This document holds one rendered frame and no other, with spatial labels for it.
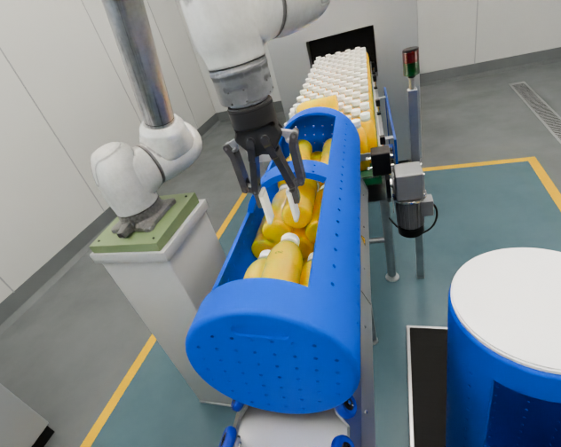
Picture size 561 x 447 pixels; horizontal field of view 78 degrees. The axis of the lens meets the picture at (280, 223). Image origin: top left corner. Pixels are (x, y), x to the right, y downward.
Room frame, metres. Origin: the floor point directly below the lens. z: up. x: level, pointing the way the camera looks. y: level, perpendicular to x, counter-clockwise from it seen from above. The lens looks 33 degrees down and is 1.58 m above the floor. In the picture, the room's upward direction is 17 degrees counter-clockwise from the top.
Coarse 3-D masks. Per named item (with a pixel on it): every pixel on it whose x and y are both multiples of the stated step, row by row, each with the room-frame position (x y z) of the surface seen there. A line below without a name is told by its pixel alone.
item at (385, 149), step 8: (376, 152) 1.17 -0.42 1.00; (384, 152) 1.15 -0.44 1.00; (392, 152) 1.16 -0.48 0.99; (368, 160) 1.18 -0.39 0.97; (376, 160) 1.15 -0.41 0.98; (384, 160) 1.14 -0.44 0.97; (392, 160) 1.16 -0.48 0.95; (368, 168) 1.18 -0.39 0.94; (376, 168) 1.15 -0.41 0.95; (384, 168) 1.14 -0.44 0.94
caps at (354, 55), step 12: (360, 48) 2.62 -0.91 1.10; (324, 60) 2.64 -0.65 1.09; (336, 60) 2.48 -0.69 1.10; (348, 60) 2.34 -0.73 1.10; (360, 60) 2.25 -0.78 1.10; (312, 72) 2.42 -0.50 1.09; (324, 72) 2.27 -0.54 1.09; (336, 72) 2.19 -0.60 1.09; (348, 72) 2.05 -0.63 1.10; (360, 72) 2.02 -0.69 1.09; (312, 84) 2.02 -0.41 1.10; (324, 84) 1.97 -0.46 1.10; (348, 84) 1.80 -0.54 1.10; (360, 84) 1.79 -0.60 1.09; (300, 96) 1.86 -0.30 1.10; (312, 96) 1.80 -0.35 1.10; (360, 96) 1.55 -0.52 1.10
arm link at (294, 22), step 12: (288, 0) 0.59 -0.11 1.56; (300, 0) 0.61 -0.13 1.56; (312, 0) 0.63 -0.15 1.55; (324, 0) 0.66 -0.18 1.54; (288, 12) 0.60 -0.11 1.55; (300, 12) 0.61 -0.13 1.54; (312, 12) 0.64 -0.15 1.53; (288, 24) 0.61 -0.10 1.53; (300, 24) 0.63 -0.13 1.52; (276, 36) 0.62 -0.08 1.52
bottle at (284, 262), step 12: (288, 240) 0.56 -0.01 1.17; (276, 252) 0.51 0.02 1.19; (288, 252) 0.51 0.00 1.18; (300, 252) 0.52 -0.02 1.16; (276, 264) 0.48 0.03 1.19; (288, 264) 0.48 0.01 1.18; (300, 264) 0.49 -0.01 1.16; (264, 276) 0.46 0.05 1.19; (276, 276) 0.45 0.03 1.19; (288, 276) 0.45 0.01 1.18; (300, 276) 0.47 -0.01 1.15
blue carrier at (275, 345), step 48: (336, 144) 0.88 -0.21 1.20; (336, 192) 0.65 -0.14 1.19; (240, 240) 0.68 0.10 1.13; (336, 240) 0.50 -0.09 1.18; (240, 288) 0.39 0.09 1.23; (288, 288) 0.37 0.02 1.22; (336, 288) 0.39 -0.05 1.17; (192, 336) 0.38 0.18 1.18; (240, 336) 0.35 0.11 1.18; (288, 336) 0.33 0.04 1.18; (336, 336) 0.31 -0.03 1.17; (240, 384) 0.37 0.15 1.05; (288, 384) 0.34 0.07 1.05; (336, 384) 0.31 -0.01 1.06
